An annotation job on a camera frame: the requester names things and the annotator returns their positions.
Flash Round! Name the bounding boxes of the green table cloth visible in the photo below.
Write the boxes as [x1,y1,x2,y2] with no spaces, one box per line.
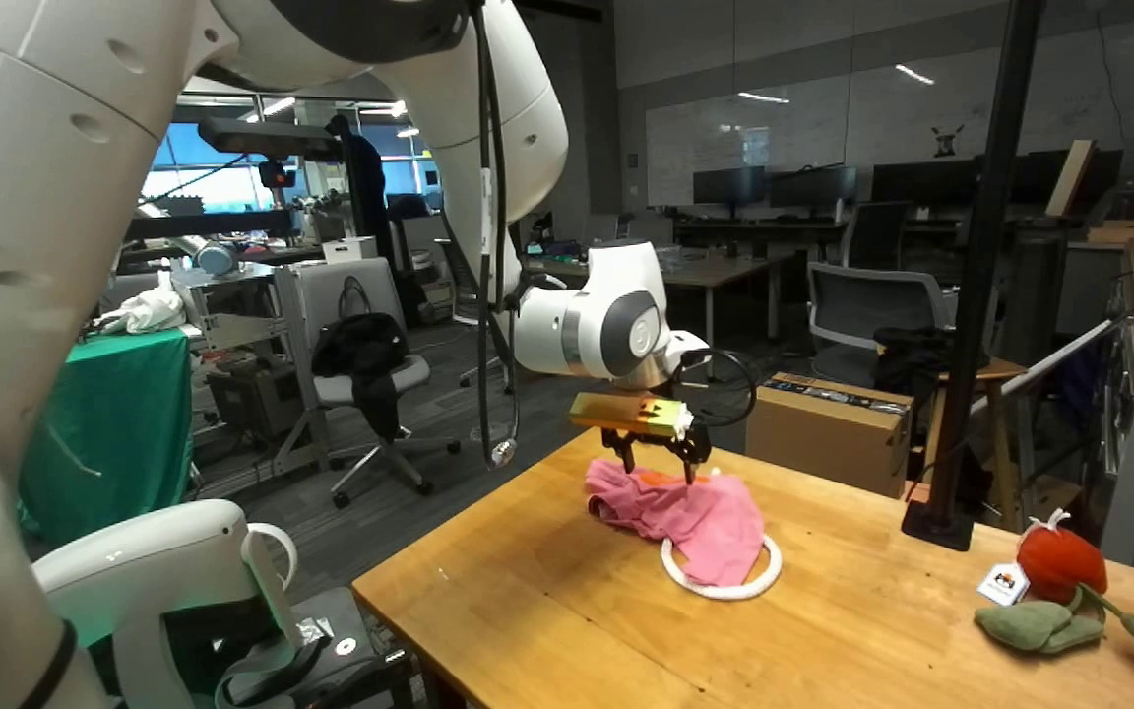
[11,328,196,551]

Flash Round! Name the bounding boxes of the grey mesh office chair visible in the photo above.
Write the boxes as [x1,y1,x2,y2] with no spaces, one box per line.
[801,257,959,360]

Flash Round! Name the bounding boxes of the pink shirt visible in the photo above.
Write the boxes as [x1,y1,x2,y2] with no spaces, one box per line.
[581,454,771,591]

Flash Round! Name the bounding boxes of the white metal rod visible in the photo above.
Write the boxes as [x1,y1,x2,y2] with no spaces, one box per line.
[965,311,1127,419]

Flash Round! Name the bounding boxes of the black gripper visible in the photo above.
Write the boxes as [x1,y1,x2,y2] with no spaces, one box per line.
[593,423,715,488]

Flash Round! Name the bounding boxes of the white plush toy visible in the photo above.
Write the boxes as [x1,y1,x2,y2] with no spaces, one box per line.
[91,270,188,339]

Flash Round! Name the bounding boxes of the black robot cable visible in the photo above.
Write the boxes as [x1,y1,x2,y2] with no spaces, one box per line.
[464,0,527,474]

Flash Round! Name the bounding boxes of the cardboard box with black tape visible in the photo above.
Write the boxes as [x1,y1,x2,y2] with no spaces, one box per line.
[741,370,919,502]

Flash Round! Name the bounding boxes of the white rope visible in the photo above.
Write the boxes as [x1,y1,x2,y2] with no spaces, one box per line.
[658,523,788,605]

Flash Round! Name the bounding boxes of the black office chair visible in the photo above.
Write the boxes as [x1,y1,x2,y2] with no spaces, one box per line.
[305,277,467,513]

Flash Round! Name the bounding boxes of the black metal pole stand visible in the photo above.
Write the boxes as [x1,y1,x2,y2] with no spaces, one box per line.
[897,0,1049,554]

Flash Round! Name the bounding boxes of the dark computer monitor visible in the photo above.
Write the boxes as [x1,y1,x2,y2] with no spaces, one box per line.
[762,160,851,217]
[688,160,771,217]

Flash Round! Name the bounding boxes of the round wooden stool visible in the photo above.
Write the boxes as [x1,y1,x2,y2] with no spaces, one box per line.
[905,349,1030,530]

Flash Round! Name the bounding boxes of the light wooden office table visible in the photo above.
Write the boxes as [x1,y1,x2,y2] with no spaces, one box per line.
[652,248,793,385]

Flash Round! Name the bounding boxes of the red turnip plushie green leaves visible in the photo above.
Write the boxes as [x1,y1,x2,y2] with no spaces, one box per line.
[968,521,1134,700]

